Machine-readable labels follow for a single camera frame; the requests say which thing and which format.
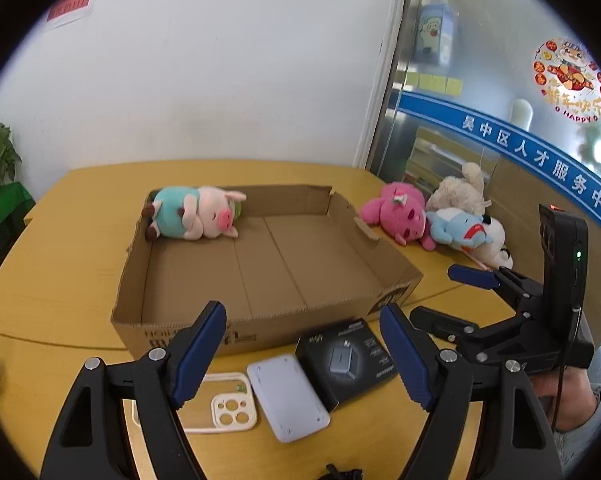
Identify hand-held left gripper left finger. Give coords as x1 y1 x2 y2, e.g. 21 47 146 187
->
40 301 228 480

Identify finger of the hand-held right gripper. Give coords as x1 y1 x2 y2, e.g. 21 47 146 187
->
409 306 481 343
448 264 545 318

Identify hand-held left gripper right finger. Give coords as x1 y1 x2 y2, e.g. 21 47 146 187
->
379 303 566 480

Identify cream phone case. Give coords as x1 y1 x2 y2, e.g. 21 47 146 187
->
132 372 257 435

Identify black charger box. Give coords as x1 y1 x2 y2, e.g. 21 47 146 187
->
294 317 406 409

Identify white power bank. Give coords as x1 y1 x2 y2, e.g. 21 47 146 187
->
246 353 331 444

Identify shallow cardboard box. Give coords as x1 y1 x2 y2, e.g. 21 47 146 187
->
111 183 424 358

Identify black sunglasses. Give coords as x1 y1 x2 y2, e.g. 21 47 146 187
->
317 464 366 480

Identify person's right forearm grey sleeve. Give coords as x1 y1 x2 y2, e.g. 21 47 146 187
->
553 380 601 480

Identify yellow wooden desktop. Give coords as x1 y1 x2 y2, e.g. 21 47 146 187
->
0 160 546 480

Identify person's right hand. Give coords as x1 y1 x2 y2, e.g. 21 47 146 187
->
533 372 599 433

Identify white dog plush toy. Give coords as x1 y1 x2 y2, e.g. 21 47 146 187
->
473 214 515 270

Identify light blue plush toy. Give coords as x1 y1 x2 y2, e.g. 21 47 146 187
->
425 208 485 251

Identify beige plush toy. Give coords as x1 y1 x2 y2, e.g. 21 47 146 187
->
425 162 491 216

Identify pink plush toy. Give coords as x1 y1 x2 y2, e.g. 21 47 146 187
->
359 182 437 252

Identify shelf behind glass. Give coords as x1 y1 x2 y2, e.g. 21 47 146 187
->
405 127 497 192

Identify pig plush in teal shirt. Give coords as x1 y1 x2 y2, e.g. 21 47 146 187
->
144 186 248 242

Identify blue window banner strip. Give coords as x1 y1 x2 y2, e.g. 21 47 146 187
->
398 91 601 228

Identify round festive window sticker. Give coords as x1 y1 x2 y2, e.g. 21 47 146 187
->
532 37 601 123

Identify blue carton-shaped cartoon decoration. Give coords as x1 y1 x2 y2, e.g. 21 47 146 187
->
415 2 456 68

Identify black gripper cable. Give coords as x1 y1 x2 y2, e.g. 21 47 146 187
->
553 305 584 431

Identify grey metal door frame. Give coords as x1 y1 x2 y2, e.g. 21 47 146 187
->
353 0 426 171

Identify red wall notice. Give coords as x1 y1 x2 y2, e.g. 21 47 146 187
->
43 0 96 28

